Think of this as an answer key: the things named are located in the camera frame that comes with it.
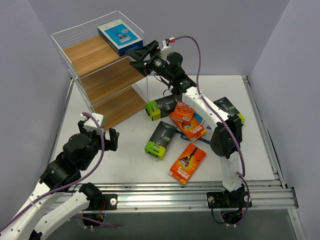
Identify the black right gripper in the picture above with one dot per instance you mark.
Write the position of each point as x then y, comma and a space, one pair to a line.
149, 61

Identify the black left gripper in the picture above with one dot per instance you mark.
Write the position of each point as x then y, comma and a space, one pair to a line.
107, 139

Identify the blue Harry's razor box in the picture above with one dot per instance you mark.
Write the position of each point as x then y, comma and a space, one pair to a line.
120, 36
204, 139

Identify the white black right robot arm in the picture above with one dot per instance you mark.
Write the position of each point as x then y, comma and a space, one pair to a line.
227, 129

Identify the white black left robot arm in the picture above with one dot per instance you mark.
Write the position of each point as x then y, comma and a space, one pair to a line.
34, 221

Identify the green black Gillette Labs box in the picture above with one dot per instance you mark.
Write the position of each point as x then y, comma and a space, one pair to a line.
161, 107
160, 140
225, 104

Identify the orange Gillette cartridge box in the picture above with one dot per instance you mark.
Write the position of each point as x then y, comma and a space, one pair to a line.
182, 113

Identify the orange Gillette Fusion5 box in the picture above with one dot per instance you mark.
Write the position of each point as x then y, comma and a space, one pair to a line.
192, 131
187, 163

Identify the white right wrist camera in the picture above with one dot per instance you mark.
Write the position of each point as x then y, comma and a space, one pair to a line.
166, 48

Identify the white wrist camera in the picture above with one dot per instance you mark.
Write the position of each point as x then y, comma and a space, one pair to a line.
166, 48
91, 125

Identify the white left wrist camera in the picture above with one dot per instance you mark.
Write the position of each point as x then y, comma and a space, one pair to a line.
91, 125

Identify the white wire wooden shelf rack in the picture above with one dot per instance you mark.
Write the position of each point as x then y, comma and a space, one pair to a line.
109, 85

